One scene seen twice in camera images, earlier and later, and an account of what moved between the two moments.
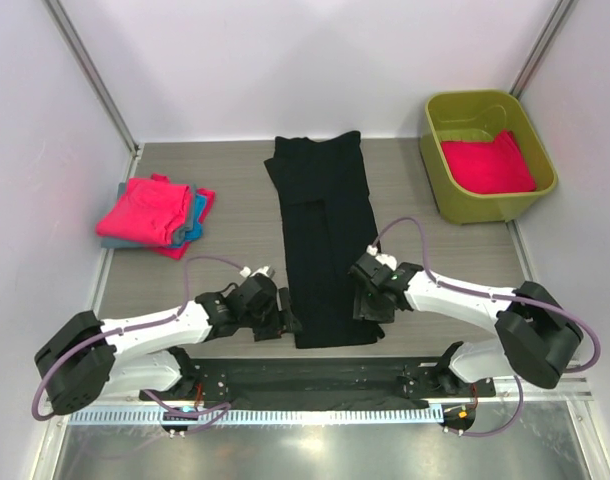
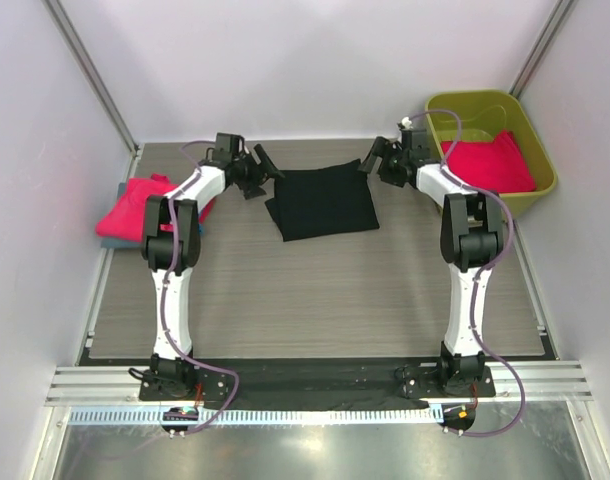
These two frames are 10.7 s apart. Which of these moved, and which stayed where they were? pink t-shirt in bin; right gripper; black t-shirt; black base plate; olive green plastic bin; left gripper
Moved: black t-shirt; right gripper; left gripper
Stayed: olive green plastic bin; pink t-shirt in bin; black base plate
